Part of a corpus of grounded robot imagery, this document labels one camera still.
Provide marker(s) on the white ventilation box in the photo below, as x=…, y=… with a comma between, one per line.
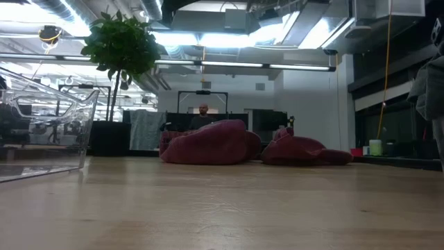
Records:
x=388, y=8

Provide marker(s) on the person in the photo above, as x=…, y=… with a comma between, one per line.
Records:
x=203, y=119

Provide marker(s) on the red box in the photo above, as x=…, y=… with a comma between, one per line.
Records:
x=356, y=152

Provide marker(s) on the small black tripod device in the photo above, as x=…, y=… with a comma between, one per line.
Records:
x=291, y=121

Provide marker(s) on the long linear ceiling light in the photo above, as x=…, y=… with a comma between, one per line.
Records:
x=232, y=64

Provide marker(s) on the gray wall vent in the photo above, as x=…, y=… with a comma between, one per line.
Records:
x=206, y=85
x=260, y=86

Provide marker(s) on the gray fabric cover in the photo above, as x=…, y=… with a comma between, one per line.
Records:
x=147, y=130

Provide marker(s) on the clear plastic bin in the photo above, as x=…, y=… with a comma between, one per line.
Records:
x=88, y=114

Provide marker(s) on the dark green cloth pile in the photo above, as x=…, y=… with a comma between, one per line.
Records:
x=430, y=90

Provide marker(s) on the black screen panel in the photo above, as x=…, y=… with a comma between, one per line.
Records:
x=267, y=119

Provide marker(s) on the potted green plant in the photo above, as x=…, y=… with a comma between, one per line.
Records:
x=121, y=45

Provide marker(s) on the pale green cup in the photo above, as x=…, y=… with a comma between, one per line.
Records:
x=375, y=147

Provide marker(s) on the silver air duct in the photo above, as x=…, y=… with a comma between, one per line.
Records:
x=152, y=8

